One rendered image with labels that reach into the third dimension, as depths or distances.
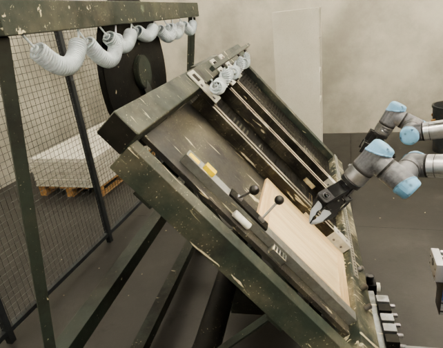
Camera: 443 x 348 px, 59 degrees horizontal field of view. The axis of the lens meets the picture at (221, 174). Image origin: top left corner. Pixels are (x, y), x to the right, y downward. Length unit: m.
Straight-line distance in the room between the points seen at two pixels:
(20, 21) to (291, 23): 4.33
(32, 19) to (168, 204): 0.73
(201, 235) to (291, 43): 4.37
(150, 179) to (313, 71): 4.39
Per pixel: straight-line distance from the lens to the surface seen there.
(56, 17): 1.57
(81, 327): 2.11
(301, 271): 1.61
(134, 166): 1.24
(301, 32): 5.41
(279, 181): 1.95
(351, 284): 1.93
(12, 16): 1.39
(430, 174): 1.40
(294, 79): 5.48
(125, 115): 1.22
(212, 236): 1.27
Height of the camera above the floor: 2.09
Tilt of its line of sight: 22 degrees down
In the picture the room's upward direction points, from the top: 7 degrees counter-clockwise
